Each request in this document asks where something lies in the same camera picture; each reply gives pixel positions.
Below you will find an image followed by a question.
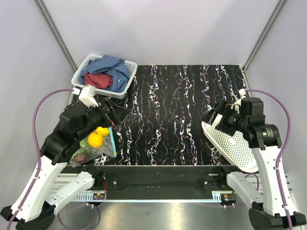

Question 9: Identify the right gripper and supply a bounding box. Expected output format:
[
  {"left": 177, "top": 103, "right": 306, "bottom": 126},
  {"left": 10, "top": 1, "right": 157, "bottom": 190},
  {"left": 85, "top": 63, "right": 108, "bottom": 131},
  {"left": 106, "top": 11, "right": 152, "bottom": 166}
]
[{"left": 200, "top": 98, "right": 248, "bottom": 136}]

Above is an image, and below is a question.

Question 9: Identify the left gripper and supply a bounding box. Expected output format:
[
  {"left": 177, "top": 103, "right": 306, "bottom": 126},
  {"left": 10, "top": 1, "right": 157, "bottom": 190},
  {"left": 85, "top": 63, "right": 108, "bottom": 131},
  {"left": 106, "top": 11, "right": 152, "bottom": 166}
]
[{"left": 77, "top": 96, "right": 131, "bottom": 139}]

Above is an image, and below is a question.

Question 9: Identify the clear zip top bag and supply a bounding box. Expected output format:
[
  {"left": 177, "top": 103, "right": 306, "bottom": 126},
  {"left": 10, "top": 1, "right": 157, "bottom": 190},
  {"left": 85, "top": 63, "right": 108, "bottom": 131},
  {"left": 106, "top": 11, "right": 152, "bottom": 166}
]
[{"left": 70, "top": 126, "right": 117, "bottom": 168}]

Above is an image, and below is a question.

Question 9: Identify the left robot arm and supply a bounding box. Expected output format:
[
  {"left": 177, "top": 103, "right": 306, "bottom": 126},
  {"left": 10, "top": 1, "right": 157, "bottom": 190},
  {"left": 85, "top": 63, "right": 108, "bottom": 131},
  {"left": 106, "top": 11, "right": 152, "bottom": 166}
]
[{"left": 0, "top": 98, "right": 130, "bottom": 230}]

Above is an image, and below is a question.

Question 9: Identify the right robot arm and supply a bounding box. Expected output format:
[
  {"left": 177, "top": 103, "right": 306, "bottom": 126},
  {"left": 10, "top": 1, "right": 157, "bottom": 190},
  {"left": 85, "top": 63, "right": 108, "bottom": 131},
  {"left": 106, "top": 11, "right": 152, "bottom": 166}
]
[{"left": 201, "top": 96, "right": 307, "bottom": 230}]

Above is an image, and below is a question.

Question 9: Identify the yellow fake lemon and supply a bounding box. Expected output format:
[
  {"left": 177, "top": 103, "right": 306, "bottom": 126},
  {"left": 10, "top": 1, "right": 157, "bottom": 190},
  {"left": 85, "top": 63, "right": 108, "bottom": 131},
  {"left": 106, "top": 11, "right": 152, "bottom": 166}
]
[
  {"left": 95, "top": 126, "right": 110, "bottom": 137},
  {"left": 87, "top": 132, "right": 104, "bottom": 148}
]

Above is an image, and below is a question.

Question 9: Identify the green fake lettuce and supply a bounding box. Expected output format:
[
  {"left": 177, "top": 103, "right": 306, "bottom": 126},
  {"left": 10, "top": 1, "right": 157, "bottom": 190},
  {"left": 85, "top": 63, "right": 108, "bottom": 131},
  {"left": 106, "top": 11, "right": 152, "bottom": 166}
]
[{"left": 71, "top": 139, "right": 95, "bottom": 162}]

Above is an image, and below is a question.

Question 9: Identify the dark red fake fruit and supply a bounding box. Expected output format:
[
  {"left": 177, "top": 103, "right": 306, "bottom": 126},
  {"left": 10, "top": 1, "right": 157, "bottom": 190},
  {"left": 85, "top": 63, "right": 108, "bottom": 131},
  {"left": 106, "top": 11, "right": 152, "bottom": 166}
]
[{"left": 74, "top": 153, "right": 89, "bottom": 164}]

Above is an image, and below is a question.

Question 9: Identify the dark red cloth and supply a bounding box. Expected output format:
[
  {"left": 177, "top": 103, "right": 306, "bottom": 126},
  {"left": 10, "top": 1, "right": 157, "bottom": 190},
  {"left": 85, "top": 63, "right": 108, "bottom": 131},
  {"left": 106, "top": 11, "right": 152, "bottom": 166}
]
[{"left": 84, "top": 73, "right": 113, "bottom": 90}]

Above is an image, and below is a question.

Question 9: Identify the white perforated basket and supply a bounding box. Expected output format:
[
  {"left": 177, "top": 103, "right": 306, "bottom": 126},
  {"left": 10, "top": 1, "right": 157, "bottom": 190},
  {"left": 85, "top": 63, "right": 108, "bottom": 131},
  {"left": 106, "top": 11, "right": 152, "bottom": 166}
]
[{"left": 201, "top": 120, "right": 258, "bottom": 173}]

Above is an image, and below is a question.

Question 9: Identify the black marble pattern mat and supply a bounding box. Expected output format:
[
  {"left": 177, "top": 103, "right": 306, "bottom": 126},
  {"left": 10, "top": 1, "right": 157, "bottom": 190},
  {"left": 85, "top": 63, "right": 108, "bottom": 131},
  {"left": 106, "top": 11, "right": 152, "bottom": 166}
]
[{"left": 95, "top": 65, "right": 246, "bottom": 165}]

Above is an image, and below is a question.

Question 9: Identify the blue patterned cloth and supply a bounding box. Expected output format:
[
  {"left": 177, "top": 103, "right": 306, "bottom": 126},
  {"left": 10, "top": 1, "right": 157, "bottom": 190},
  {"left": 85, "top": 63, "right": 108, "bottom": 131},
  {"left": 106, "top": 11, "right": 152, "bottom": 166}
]
[{"left": 78, "top": 55, "right": 130, "bottom": 93}]

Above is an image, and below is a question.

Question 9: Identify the grey plastic basket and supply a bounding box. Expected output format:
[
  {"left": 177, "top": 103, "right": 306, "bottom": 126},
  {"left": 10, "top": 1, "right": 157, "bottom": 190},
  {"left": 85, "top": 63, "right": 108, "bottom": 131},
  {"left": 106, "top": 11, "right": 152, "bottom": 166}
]
[{"left": 71, "top": 55, "right": 137, "bottom": 99}]

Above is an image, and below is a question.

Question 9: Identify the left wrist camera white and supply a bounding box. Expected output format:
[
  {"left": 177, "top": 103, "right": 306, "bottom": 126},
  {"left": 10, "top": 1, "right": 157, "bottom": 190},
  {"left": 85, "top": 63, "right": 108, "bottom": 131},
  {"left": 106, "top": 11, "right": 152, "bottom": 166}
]
[{"left": 79, "top": 85, "right": 98, "bottom": 107}]

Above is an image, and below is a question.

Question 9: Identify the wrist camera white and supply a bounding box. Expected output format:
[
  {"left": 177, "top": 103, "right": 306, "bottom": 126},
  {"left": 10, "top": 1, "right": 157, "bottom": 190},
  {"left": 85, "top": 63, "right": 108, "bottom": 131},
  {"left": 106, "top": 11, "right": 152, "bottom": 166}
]
[
  {"left": 231, "top": 89, "right": 247, "bottom": 114},
  {"left": 79, "top": 85, "right": 98, "bottom": 107}
]

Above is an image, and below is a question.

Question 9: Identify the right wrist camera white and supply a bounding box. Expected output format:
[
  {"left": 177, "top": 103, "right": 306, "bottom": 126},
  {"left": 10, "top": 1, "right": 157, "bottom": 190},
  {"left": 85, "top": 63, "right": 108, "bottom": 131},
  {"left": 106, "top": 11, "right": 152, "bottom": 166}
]
[{"left": 231, "top": 89, "right": 247, "bottom": 114}]

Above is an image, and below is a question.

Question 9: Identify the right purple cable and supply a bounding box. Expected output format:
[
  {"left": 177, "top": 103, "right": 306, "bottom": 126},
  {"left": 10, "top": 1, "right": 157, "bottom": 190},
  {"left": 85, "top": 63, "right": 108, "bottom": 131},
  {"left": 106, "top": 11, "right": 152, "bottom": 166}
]
[{"left": 244, "top": 89, "right": 295, "bottom": 226}]

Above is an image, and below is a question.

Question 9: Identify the purple cable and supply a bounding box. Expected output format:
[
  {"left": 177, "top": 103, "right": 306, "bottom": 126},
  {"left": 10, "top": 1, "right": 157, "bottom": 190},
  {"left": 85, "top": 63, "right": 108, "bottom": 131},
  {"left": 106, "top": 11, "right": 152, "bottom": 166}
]
[
  {"left": 244, "top": 89, "right": 295, "bottom": 226},
  {"left": 6, "top": 88, "right": 75, "bottom": 230}
]

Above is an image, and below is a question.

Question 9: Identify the aluminium rail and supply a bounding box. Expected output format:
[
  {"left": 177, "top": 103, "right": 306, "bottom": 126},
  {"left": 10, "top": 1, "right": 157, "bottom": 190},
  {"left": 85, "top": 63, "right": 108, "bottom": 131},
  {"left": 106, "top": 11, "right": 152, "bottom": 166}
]
[{"left": 35, "top": 173, "right": 307, "bottom": 203}]

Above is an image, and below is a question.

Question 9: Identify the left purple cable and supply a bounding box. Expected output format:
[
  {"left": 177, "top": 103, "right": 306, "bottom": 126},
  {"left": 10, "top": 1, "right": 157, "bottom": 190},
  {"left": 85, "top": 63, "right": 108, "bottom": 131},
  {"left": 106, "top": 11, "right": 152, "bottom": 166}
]
[{"left": 6, "top": 88, "right": 75, "bottom": 230}]

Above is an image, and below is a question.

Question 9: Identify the right aluminium frame post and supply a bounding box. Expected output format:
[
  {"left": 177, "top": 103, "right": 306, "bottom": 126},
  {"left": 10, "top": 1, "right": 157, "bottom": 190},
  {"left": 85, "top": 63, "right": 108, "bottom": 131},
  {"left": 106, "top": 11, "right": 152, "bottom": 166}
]
[{"left": 242, "top": 0, "right": 288, "bottom": 72}]

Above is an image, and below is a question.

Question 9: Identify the aluminium frame post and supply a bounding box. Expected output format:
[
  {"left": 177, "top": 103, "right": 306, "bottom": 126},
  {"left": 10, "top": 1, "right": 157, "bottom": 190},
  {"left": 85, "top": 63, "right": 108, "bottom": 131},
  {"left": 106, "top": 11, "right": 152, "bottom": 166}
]
[
  {"left": 34, "top": 0, "right": 77, "bottom": 72},
  {"left": 242, "top": 0, "right": 288, "bottom": 72}
]

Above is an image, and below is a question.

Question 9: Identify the left aluminium frame post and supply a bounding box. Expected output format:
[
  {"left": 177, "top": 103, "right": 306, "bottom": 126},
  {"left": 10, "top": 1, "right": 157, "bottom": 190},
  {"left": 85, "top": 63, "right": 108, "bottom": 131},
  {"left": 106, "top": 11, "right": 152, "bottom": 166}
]
[{"left": 34, "top": 0, "right": 77, "bottom": 72}]

